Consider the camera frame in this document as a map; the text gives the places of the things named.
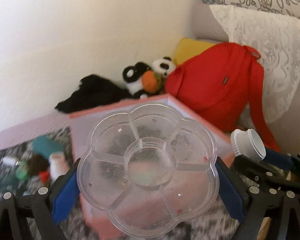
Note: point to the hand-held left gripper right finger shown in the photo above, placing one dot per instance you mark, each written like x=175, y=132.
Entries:
x=231, y=195

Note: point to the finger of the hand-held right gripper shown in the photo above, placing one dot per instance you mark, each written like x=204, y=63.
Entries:
x=255, y=171
x=277, y=158

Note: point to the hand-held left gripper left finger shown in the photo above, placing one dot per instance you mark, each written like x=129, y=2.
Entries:
x=65, y=200

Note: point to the white wide threaded cap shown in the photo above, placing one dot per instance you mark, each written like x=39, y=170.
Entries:
x=247, y=142

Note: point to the pink cardboard box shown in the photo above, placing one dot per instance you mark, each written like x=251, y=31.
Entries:
x=85, y=135

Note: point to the clear flower-shaped compartment box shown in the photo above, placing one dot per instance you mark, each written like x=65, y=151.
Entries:
x=147, y=170

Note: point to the brown fuzzy clump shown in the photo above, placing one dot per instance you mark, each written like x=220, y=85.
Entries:
x=38, y=163

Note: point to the green round toy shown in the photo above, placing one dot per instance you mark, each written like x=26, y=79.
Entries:
x=22, y=172

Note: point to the teal case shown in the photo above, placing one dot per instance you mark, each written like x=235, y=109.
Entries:
x=47, y=145

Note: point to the small clear plastic bottle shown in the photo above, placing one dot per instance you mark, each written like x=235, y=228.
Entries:
x=9, y=161

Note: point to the pink bed sheet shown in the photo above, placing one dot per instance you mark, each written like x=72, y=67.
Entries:
x=30, y=130

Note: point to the red backpack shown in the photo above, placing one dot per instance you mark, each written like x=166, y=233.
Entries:
x=215, y=87

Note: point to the white lace pillow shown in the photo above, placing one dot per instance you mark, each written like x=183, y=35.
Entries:
x=267, y=52

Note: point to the black cloth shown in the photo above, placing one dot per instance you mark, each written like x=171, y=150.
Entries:
x=92, y=92

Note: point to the yellow pillow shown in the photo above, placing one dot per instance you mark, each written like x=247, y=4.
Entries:
x=187, y=48

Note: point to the panda plush toy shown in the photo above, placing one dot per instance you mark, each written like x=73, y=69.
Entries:
x=136, y=78

